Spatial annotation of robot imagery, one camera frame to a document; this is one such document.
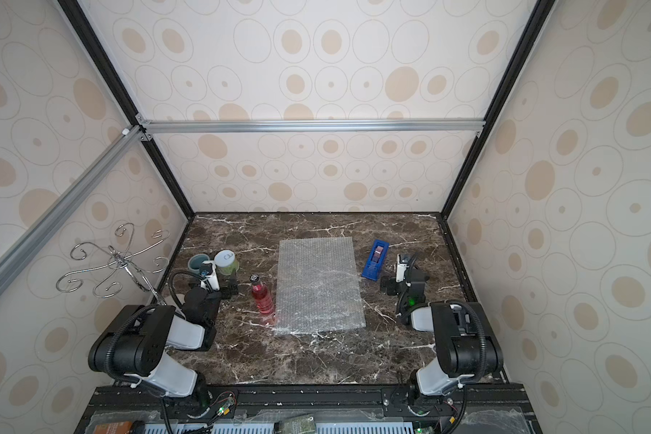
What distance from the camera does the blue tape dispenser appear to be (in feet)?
3.19

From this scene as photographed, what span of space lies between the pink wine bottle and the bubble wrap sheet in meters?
0.04

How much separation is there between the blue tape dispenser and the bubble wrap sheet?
60mm

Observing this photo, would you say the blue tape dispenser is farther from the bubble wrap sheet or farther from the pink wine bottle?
the pink wine bottle

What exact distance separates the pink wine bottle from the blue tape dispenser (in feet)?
1.17

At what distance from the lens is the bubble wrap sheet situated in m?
0.91

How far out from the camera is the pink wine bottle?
0.78 meters
